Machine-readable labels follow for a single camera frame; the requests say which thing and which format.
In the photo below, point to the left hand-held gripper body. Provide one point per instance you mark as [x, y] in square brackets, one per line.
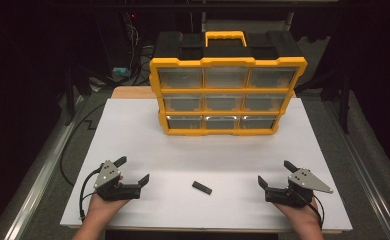
[108, 175]

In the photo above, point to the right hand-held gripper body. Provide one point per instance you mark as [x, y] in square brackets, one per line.
[304, 180]

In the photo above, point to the small black block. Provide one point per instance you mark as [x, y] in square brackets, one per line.
[202, 187]

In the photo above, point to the clear plastic drawer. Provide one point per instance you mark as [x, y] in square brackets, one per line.
[271, 77]

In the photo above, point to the yellow black organizer cabinet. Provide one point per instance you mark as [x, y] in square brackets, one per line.
[228, 61]

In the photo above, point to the person's left hand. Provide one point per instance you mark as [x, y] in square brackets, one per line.
[103, 206]

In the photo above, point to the person's right hand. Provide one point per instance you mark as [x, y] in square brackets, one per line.
[303, 216]

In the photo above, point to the white board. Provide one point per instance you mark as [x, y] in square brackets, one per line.
[189, 160]

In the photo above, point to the black stand leg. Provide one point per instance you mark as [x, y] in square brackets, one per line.
[70, 100]

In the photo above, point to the set of clear cabinet drawers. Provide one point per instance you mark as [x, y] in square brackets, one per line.
[183, 103]

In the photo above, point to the teal small object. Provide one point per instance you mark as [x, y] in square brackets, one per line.
[120, 71]

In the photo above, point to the aluminium rail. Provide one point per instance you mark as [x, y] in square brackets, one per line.
[366, 173]
[39, 176]

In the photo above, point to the grey metal post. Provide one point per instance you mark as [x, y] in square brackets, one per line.
[204, 21]
[289, 20]

